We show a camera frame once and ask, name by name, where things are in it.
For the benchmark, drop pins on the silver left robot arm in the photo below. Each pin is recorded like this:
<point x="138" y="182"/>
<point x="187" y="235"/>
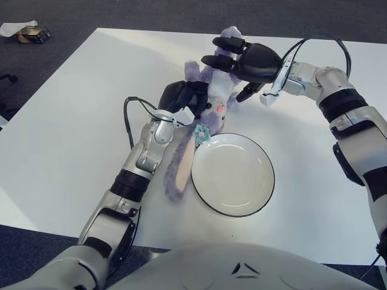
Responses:
<point x="145" y="157"/>

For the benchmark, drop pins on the white plate with black rim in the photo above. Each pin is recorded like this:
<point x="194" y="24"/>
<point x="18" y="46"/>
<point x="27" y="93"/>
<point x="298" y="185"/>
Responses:
<point x="232" y="175"/>

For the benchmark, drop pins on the grey robot torso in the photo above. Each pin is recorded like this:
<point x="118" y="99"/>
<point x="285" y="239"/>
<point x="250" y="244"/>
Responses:
<point x="239" y="269"/>

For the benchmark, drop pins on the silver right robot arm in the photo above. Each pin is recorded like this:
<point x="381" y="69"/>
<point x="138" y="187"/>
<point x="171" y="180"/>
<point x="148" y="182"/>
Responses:
<point x="359" y="145"/>

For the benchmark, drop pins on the black chair base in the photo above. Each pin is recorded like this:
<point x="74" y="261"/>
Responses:
<point x="7" y="78"/>

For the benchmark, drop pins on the purple plush bunny doll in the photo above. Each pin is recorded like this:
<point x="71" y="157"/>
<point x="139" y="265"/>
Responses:
<point x="217" y="87"/>

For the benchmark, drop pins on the white furniture piece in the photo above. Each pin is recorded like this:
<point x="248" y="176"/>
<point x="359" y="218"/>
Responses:
<point x="2" y="124"/>

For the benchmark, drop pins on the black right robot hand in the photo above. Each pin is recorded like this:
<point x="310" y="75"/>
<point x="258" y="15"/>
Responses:
<point x="260" y="63"/>

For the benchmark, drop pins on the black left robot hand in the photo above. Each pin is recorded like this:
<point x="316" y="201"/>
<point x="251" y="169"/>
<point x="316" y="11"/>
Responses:
<point x="175" y="95"/>

